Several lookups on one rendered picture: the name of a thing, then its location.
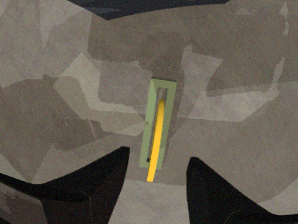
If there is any green slotted holder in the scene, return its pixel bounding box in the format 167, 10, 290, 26
140, 77, 177, 169

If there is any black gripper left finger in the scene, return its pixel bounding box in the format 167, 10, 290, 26
0, 147, 130, 224

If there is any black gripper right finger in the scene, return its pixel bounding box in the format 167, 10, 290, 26
186, 156, 298, 224

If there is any thin gold coin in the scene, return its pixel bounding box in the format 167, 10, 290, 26
148, 99, 164, 183

